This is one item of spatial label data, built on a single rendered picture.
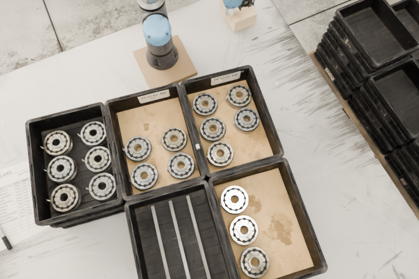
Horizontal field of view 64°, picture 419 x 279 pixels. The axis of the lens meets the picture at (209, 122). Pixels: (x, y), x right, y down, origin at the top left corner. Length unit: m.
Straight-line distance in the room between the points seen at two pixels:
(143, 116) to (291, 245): 0.75
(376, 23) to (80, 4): 2.11
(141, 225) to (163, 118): 0.43
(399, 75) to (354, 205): 0.99
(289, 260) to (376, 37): 1.40
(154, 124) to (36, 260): 0.69
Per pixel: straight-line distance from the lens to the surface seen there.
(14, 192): 1.64
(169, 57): 1.56
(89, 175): 1.39
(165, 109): 1.40
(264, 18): 1.82
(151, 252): 1.30
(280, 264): 1.31
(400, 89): 2.23
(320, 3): 2.91
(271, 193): 1.32
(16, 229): 1.61
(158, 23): 1.47
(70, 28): 2.82
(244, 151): 1.34
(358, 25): 2.21
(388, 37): 2.24
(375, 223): 1.57
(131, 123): 1.41
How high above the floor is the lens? 2.11
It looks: 69 degrees down
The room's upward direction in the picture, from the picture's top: 1 degrees clockwise
